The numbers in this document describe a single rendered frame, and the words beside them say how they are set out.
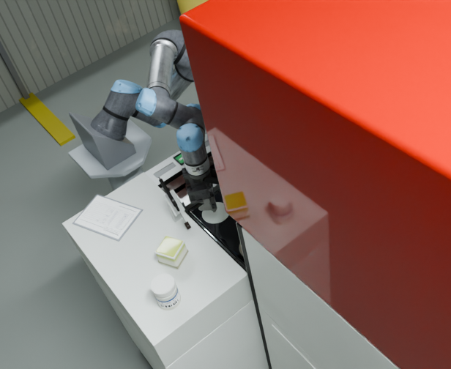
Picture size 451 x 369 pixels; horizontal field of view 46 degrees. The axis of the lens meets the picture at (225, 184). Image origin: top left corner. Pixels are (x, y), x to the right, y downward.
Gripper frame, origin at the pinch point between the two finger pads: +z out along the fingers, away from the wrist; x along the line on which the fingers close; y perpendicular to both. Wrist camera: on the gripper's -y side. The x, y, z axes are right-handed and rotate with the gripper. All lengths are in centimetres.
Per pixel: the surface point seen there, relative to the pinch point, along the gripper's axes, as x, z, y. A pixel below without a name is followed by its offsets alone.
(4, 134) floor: -206, 99, 148
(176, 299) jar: 32.0, -0.8, 16.2
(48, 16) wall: -267, 48, 98
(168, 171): -25.9, 3.2, 14.8
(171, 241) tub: 13.1, -4.1, 15.3
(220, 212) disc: -5.6, 9.2, -1.1
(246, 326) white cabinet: 29.1, 29.4, -1.3
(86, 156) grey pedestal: -62, 17, 52
